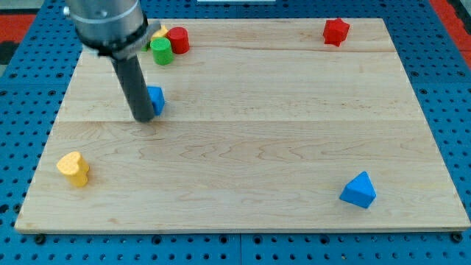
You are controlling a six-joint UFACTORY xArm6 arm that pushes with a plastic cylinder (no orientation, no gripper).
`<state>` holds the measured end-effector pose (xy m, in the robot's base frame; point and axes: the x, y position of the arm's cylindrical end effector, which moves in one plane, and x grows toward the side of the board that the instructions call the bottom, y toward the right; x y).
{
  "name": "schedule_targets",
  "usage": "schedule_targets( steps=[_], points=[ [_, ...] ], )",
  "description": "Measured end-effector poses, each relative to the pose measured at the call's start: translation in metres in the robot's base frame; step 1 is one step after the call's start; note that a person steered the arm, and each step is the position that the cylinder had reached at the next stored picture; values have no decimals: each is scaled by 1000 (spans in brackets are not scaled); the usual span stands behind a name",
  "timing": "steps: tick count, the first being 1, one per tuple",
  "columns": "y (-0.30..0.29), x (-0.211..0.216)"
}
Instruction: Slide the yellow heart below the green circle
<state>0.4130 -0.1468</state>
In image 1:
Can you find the blue block near rod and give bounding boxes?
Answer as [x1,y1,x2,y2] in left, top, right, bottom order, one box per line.
[147,86,165,116]

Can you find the wooden board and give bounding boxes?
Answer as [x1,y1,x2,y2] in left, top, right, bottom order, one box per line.
[15,18,470,234]

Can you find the red star block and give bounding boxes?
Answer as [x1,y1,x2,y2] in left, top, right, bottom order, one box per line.
[322,18,350,46]

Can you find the green cylinder block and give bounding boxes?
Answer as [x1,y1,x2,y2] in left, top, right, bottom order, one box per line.
[150,37,174,66]

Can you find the red cylinder block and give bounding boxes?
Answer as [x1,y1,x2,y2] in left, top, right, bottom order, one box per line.
[166,26,190,54]

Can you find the blue triangle block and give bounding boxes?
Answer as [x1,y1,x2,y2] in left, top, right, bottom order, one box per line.
[339,171,377,209]

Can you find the yellow heart block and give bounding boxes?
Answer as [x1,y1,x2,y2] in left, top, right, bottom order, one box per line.
[56,151,90,187]

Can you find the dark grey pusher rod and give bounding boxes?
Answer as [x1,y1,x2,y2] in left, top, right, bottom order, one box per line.
[112,55,155,123]

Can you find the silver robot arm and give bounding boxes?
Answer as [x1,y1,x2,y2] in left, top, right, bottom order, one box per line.
[63,0,161,122]

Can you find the yellow block behind arm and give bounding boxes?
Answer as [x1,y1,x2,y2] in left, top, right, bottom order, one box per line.
[151,25,168,41]

